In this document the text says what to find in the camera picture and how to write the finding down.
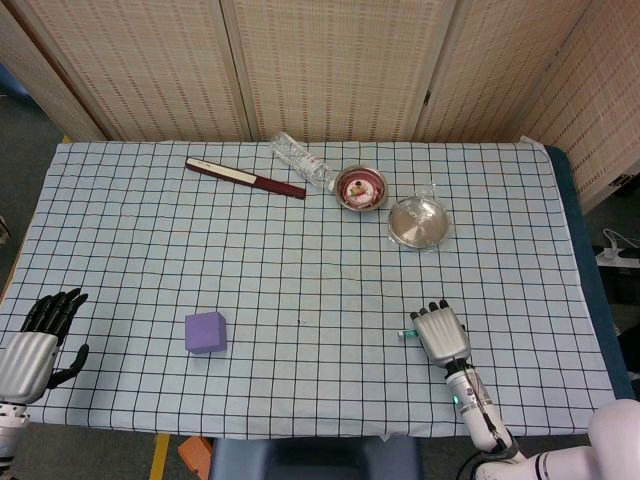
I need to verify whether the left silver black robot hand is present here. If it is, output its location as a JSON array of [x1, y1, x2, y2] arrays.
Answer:
[[0, 288, 90, 404]]

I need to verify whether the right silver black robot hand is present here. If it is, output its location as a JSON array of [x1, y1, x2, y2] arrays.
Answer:
[[409, 299, 471, 369]]

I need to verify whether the purple foam cube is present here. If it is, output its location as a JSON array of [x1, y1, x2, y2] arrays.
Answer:
[[184, 310, 229, 356]]

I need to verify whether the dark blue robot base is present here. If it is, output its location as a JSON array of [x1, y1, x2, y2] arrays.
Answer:
[[208, 437, 424, 480]]

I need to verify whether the light blue checked tablecloth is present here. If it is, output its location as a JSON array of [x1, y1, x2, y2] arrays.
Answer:
[[0, 139, 617, 442]]

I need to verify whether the stainless steel lid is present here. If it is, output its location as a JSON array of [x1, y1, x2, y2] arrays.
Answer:
[[388, 197, 450, 250]]

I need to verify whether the pink toy cake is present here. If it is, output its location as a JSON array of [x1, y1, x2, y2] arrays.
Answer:
[[344, 180, 375, 206]]

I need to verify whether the stainless steel bowl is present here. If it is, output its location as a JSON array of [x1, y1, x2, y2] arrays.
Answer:
[[333, 165, 390, 211]]

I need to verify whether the white power strip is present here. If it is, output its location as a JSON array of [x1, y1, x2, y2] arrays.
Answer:
[[594, 228, 640, 267]]

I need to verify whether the orange box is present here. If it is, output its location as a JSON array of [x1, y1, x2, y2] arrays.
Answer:
[[177, 436, 214, 476]]

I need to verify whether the clear plastic water bottle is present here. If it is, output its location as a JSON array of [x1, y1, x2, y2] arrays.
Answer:
[[271, 132, 336, 191]]

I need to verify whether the dark red folded fan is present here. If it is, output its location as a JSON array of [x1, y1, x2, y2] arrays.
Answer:
[[185, 157, 307, 201]]

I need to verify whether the woven folding screen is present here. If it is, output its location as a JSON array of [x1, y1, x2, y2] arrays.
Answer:
[[0, 0, 640, 214]]

